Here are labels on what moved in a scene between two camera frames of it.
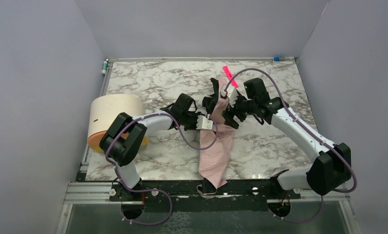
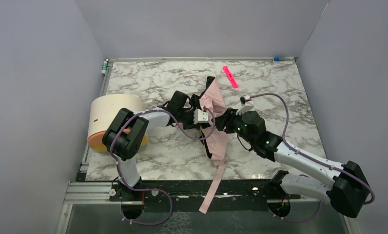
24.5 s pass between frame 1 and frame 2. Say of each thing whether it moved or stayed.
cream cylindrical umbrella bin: stayed
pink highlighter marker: stayed
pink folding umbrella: moved
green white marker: stayed
